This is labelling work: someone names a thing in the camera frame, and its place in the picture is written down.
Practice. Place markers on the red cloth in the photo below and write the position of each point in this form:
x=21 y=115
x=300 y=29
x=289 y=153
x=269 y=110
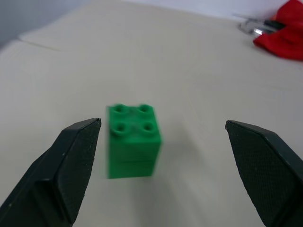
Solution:
x=285 y=37

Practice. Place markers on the green studded building cube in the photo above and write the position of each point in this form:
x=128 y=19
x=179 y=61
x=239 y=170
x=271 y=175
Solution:
x=132 y=144

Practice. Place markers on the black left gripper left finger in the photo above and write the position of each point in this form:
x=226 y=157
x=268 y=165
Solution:
x=52 y=179

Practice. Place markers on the silver metal tool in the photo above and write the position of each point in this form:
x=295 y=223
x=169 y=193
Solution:
x=256 y=27

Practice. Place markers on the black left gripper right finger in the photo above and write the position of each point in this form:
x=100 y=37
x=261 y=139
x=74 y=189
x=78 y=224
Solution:
x=265 y=170

